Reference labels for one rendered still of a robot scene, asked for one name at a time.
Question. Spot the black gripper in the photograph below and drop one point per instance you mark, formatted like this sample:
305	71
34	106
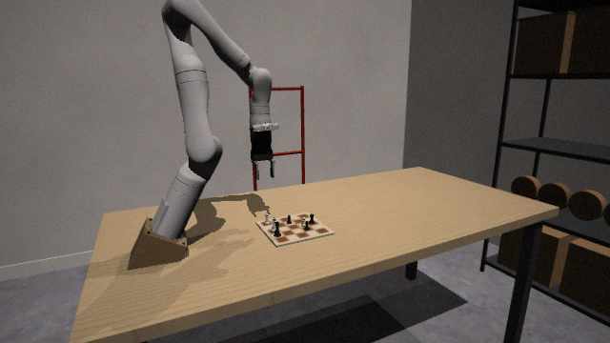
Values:
261	139

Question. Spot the chessboard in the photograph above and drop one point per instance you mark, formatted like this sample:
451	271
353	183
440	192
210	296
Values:
293	233

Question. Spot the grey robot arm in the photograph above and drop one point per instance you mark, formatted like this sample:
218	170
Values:
192	85

